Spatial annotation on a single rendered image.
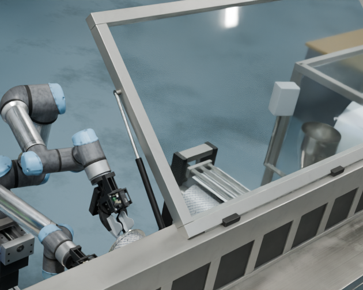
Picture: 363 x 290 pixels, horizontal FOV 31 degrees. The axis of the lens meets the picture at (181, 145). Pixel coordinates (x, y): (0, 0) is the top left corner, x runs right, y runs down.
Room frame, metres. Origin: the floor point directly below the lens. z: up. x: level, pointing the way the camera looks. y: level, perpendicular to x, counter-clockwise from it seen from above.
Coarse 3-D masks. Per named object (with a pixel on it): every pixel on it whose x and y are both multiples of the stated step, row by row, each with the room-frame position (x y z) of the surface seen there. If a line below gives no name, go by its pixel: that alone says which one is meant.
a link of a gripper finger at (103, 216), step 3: (99, 210) 1.59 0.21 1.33; (99, 213) 1.59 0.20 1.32; (102, 213) 1.58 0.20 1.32; (105, 213) 1.59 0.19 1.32; (99, 216) 1.58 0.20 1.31; (102, 216) 1.58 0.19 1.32; (105, 216) 1.58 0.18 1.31; (108, 216) 1.59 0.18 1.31; (102, 219) 1.57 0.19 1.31; (105, 219) 1.58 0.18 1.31; (102, 222) 1.57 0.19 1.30; (105, 222) 1.57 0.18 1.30; (105, 225) 1.57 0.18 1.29; (108, 225) 1.57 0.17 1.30; (108, 228) 1.57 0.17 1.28
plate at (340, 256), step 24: (360, 216) 1.66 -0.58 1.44; (336, 240) 1.52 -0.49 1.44; (360, 240) 1.54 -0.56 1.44; (288, 264) 1.37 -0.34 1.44; (312, 264) 1.39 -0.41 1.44; (336, 264) 1.41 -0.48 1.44; (360, 264) 1.43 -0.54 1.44; (240, 288) 1.24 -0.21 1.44; (264, 288) 1.26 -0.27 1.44; (288, 288) 1.28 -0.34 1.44; (312, 288) 1.29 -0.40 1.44; (336, 288) 1.31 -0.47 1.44; (360, 288) 1.39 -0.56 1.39
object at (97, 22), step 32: (192, 0) 1.63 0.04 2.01; (224, 0) 1.71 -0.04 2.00; (256, 0) 1.80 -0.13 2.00; (96, 32) 1.38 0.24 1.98; (128, 96) 1.29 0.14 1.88; (128, 128) 1.26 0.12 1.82; (160, 160) 1.22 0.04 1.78; (352, 160) 1.59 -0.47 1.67; (288, 192) 1.37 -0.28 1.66; (160, 224) 1.16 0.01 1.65; (192, 224) 1.15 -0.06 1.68
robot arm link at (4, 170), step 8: (0, 160) 2.15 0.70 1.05; (8, 160) 2.16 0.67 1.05; (0, 168) 2.10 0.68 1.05; (8, 168) 2.11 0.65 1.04; (16, 168) 2.15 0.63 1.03; (0, 176) 2.08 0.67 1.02; (8, 176) 2.11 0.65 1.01; (16, 176) 2.13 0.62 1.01; (8, 184) 2.10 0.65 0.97; (16, 184) 2.12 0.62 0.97
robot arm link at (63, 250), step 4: (64, 244) 1.62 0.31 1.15; (68, 244) 1.62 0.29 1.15; (72, 244) 1.62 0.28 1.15; (60, 248) 1.60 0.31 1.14; (64, 248) 1.60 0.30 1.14; (68, 248) 1.60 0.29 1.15; (56, 252) 1.60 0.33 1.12; (60, 252) 1.59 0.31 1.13; (64, 252) 1.59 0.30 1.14; (68, 252) 1.59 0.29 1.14; (56, 256) 1.59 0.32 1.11; (60, 256) 1.58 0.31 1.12; (64, 256) 1.58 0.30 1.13; (60, 260) 1.58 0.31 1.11
